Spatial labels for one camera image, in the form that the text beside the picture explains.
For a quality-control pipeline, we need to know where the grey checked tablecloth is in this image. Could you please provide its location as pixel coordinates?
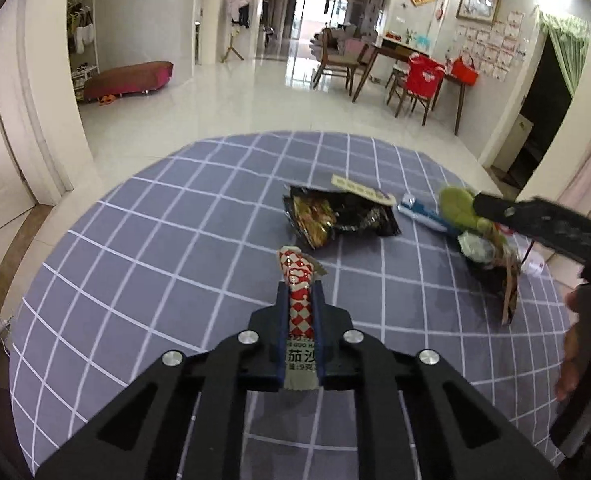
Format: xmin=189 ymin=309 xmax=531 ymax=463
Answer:
xmin=8 ymin=131 xmax=573 ymax=480

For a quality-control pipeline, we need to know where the white floor air conditioner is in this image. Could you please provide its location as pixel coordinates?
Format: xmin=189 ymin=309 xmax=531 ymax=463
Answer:
xmin=274 ymin=0 xmax=289 ymax=41

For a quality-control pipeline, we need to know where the wooden framed wall picture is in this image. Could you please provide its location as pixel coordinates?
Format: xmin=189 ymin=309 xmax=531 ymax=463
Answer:
xmin=455 ymin=0 xmax=502 ymax=25

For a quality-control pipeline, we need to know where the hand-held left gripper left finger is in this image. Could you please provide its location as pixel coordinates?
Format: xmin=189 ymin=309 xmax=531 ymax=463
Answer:
xmin=36 ymin=280 xmax=291 ymax=480

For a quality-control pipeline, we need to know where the person's right hand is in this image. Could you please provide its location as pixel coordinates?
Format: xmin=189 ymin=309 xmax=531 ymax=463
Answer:
xmin=554 ymin=284 xmax=585 ymax=402

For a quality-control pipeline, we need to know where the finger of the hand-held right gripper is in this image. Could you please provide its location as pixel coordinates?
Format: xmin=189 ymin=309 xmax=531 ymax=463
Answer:
xmin=472 ymin=192 xmax=591 ymax=273

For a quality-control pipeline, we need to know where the dark wooden dining table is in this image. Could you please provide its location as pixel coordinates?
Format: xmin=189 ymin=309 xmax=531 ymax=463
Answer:
xmin=351 ymin=42 xmax=469 ymax=136

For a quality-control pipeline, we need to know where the white red wrapper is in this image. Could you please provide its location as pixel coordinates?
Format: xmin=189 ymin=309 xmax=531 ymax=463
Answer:
xmin=520 ymin=252 xmax=546 ymax=276

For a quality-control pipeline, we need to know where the blue white wrapper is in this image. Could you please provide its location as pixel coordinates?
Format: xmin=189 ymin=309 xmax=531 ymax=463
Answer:
xmin=396 ymin=195 xmax=451 ymax=233

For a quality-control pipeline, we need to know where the brown upholstered bench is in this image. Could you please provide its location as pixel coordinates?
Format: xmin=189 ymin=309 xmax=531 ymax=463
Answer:
xmin=83 ymin=61 xmax=174 ymax=103

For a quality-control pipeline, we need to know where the green curtain valance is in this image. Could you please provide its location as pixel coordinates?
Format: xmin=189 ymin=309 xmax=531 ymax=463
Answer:
xmin=538 ymin=7 xmax=591 ymax=96

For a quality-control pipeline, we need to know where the wooden coat stand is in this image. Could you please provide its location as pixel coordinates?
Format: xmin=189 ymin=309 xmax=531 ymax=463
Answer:
xmin=220 ymin=27 xmax=245 ymax=63

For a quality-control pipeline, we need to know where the white panel door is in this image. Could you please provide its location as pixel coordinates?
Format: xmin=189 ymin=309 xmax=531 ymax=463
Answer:
xmin=0 ymin=25 xmax=39 ymax=241

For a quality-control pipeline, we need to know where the white clothes rack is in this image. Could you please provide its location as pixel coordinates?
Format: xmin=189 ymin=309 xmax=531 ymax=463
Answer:
xmin=67 ymin=0 xmax=101 ymax=103

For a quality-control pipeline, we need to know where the black snack packet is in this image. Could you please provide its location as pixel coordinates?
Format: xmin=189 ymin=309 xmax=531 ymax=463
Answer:
xmin=282 ymin=185 xmax=401 ymax=250

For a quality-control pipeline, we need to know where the red white checked sachet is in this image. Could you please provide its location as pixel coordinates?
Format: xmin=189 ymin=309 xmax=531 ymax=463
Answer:
xmin=274 ymin=245 xmax=329 ymax=392

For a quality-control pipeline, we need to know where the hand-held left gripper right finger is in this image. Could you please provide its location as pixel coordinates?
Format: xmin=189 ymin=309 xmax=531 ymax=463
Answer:
xmin=310 ymin=275 xmax=561 ymax=480

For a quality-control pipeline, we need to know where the white sideboard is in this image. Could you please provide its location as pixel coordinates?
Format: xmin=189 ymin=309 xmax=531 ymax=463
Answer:
xmin=379 ymin=34 xmax=431 ymax=78

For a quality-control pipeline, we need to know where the wooden dining chair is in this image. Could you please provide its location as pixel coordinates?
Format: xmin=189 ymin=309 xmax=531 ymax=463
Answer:
xmin=386 ymin=67 xmax=443 ymax=127
xmin=311 ymin=27 xmax=369 ymax=97

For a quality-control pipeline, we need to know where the wall of paper certificates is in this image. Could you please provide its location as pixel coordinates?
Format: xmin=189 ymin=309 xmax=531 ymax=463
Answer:
xmin=453 ymin=10 xmax=531 ymax=83

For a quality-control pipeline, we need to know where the red tote bag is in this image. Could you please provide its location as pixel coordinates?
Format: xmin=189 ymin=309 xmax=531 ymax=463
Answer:
xmin=448 ymin=55 xmax=479 ymax=86

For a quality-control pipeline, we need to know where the silver wrapper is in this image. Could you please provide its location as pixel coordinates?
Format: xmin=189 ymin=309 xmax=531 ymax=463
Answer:
xmin=456 ymin=230 xmax=501 ymax=266

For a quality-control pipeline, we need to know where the pink floral sheer curtain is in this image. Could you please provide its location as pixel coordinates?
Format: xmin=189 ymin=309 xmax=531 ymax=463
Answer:
xmin=545 ymin=135 xmax=591 ymax=266

